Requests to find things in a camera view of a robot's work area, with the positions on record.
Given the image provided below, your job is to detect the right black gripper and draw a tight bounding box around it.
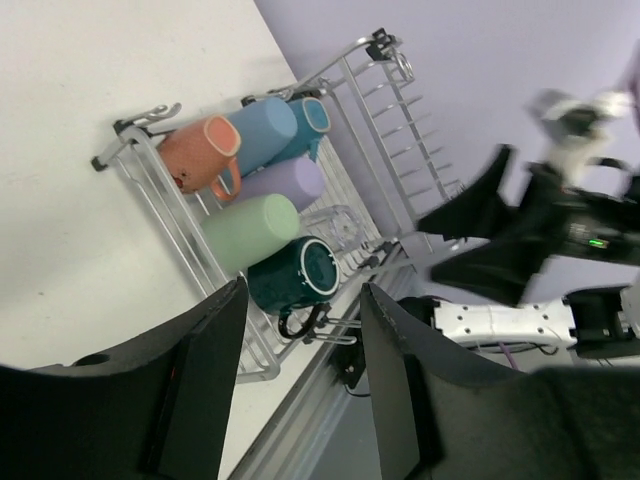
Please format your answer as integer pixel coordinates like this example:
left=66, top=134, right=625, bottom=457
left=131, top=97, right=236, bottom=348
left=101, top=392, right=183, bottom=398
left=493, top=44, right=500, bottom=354
left=416, top=144, right=639, bottom=306

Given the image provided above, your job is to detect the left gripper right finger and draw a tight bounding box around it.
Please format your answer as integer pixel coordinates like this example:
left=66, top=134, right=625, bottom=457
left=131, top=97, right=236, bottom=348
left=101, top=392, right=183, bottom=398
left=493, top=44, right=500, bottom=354
left=360, top=283, right=639, bottom=479

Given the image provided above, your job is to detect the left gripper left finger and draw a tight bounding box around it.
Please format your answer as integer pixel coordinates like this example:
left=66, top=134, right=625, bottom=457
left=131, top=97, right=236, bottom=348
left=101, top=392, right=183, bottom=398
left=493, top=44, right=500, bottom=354
left=1, top=278, right=248, bottom=479

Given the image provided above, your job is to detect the clear plastic glass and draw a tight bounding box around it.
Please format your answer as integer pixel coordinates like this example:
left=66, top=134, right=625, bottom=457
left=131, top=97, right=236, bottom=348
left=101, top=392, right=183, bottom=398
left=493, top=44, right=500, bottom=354
left=301, top=205, right=364, bottom=256

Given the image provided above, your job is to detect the green ceramic cup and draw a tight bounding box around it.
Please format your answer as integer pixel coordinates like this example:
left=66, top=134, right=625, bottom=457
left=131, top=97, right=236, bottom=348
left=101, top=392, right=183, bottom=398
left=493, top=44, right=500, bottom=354
left=201, top=194, right=300, bottom=273

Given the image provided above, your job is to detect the dark green mug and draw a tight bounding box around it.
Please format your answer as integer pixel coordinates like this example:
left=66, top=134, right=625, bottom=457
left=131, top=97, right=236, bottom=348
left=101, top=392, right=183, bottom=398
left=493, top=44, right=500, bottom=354
left=247, top=236, right=341, bottom=340

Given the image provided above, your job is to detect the lilac plastic cup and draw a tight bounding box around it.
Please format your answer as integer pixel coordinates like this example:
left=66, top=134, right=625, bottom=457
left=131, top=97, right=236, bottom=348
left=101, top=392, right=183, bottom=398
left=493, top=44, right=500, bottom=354
left=235, top=155, right=325, bottom=212

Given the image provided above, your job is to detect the blue flowered mug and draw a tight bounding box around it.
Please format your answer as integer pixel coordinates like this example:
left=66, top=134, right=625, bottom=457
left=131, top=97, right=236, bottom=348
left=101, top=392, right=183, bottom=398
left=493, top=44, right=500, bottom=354
left=268, top=97, right=331, bottom=165

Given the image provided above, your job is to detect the plain blue cup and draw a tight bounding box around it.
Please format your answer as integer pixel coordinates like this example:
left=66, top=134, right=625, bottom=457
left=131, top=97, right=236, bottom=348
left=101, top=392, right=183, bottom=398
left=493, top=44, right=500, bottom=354
left=226, top=97, right=298, bottom=177

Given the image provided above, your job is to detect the orange ceramic mug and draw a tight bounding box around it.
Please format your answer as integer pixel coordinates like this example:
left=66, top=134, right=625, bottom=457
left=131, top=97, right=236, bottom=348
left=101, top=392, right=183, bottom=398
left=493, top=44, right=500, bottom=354
left=157, top=115, right=242, bottom=201

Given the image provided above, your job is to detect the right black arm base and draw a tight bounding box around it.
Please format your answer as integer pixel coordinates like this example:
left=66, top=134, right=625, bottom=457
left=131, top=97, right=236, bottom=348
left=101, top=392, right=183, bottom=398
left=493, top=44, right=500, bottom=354
left=329, top=343, right=371, bottom=398

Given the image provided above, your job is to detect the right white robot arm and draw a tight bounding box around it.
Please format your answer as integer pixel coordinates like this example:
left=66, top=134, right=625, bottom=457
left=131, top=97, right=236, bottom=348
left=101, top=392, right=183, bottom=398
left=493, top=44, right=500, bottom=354
left=416, top=144, right=639, bottom=360

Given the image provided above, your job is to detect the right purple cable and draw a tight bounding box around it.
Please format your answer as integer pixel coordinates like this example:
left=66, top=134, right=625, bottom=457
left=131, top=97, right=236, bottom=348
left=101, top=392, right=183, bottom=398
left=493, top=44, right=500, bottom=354
left=499, top=342, right=526, bottom=374

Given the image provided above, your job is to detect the white wire dish rack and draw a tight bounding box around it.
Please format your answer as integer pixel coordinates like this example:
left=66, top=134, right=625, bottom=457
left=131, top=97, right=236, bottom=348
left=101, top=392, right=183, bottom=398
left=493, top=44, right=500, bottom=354
left=91, top=29, right=462, bottom=383

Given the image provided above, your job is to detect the aluminium mounting rail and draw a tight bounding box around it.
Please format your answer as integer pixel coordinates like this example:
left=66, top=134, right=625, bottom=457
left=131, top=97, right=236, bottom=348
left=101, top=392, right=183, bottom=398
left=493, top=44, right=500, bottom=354
left=229, top=259, right=421, bottom=480

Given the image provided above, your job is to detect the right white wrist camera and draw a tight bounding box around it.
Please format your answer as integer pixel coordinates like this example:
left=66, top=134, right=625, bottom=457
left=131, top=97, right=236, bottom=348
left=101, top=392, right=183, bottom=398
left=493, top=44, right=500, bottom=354
left=527, top=89, right=634, bottom=188

